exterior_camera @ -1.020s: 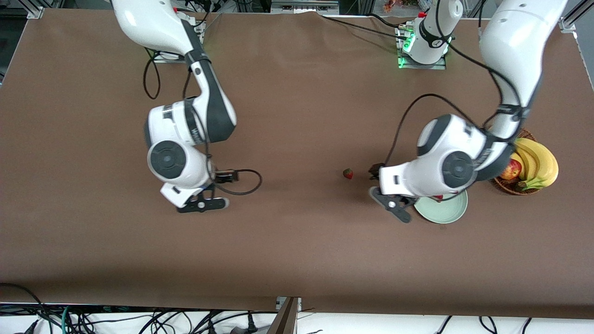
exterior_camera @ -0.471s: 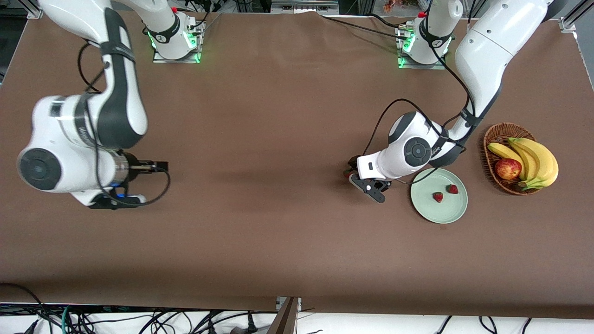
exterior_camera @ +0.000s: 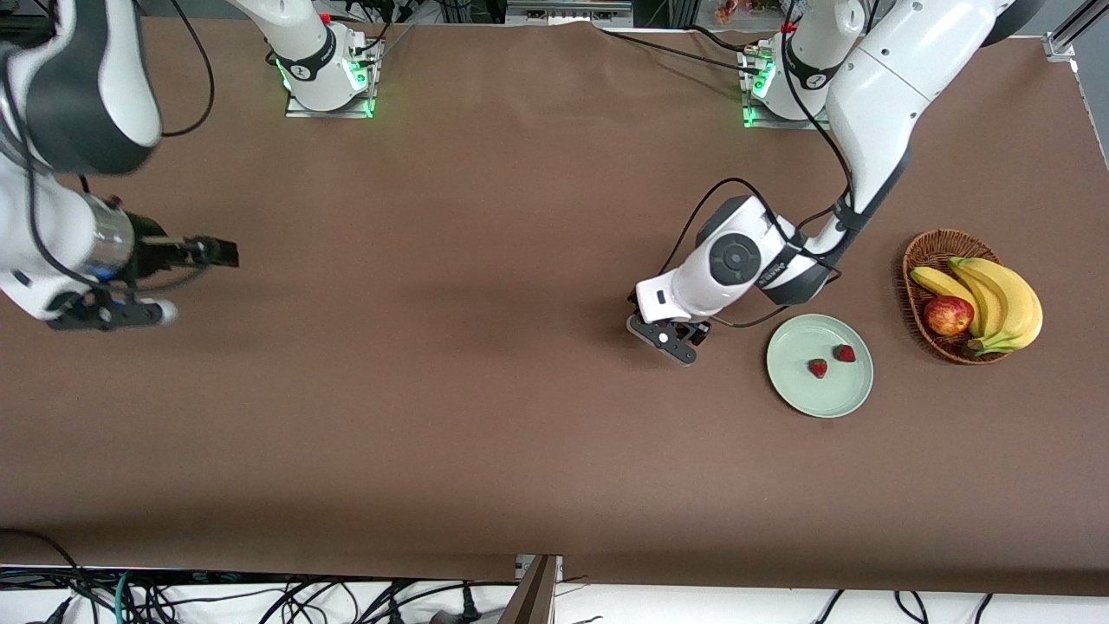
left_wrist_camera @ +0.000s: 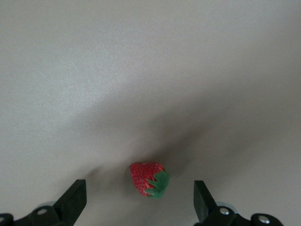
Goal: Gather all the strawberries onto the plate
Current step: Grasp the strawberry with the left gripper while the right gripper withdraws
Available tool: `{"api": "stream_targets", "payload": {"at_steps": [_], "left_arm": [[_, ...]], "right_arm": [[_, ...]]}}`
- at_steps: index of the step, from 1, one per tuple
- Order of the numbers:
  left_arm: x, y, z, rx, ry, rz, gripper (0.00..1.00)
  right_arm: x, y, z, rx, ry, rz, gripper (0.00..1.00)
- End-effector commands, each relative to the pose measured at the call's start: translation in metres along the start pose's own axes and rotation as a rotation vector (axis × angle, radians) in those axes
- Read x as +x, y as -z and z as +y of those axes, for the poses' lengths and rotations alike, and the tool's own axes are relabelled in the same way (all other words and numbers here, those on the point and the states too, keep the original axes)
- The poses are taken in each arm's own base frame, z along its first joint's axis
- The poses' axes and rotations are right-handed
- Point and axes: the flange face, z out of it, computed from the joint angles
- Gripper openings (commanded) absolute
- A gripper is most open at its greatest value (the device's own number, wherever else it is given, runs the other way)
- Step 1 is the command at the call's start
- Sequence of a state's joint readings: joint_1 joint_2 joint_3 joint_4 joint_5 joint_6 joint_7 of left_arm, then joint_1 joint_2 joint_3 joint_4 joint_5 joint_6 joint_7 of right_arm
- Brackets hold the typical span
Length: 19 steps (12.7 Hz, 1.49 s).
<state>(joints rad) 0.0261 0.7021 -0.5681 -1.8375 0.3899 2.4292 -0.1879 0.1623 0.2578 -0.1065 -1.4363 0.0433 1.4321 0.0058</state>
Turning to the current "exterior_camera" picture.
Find aluminium frame beam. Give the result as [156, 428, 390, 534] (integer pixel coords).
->
[505, 0, 635, 27]

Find red apple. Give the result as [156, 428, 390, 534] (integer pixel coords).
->
[923, 296, 976, 337]

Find pale green round plate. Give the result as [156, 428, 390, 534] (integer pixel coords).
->
[766, 314, 874, 419]

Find long black base cable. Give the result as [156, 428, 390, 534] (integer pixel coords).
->
[598, 28, 763, 75]

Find aluminium frame corner bracket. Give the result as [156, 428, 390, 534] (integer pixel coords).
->
[1044, 0, 1109, 63]

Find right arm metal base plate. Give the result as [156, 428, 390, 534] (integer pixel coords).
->
[284, 39, 377, 120]

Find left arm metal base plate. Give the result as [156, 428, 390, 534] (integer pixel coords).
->
[741, 48, 835, 131]

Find short black base cable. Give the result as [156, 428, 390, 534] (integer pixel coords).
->
[689, 24, 755, 53]

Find metal frame post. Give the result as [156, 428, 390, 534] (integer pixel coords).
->
[498, 553, 564, 624]

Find yellow banana bunch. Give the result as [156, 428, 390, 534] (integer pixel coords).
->
[910, 257, 1044, 357]

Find red orange small items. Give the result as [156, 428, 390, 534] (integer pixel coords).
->
[716, 0, 785, 25]

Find large table cover sheet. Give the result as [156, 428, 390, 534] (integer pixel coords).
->
[0, 16, 1109, 599]

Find thick black floor cable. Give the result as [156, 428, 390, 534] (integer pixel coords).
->
[0, 527, 98, 624]

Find brown wicker basket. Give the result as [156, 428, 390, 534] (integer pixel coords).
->
[902, 229, 1015, 366]

